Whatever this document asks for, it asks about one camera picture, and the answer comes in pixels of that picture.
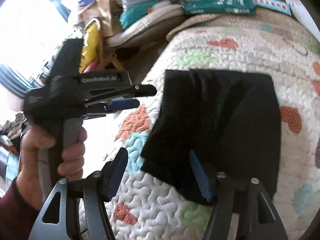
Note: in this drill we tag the teal folded cloth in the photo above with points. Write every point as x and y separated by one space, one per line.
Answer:
132 15

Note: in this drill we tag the wooden stool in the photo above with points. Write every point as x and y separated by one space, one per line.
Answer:
117 57

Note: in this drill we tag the black pants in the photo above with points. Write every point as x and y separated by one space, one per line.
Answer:
231 120

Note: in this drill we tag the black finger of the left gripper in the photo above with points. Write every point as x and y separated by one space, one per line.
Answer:
133 91

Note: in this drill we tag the person's left hand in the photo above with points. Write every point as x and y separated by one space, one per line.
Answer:
36 139

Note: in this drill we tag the dark red sleeve forearm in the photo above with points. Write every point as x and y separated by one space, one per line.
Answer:
17 217

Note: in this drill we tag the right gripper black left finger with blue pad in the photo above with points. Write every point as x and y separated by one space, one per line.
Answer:
59 216

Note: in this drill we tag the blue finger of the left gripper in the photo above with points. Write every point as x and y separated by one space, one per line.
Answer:
99 110

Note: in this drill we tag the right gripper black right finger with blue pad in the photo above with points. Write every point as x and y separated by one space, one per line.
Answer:
258 217

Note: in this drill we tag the quilted heart pattern bedspread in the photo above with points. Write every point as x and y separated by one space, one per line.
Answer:
268 43

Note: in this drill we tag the green paper ream package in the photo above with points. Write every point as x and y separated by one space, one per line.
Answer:
195 7

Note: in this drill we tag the yellow plastic bag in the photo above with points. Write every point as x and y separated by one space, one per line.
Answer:
91 54

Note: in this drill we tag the light blue shapes toy box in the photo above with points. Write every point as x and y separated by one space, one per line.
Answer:
274 5

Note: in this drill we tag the white printed paper sheet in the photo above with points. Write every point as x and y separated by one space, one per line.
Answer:
307 13

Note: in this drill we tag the beige folded blanket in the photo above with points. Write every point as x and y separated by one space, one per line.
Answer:
146 23

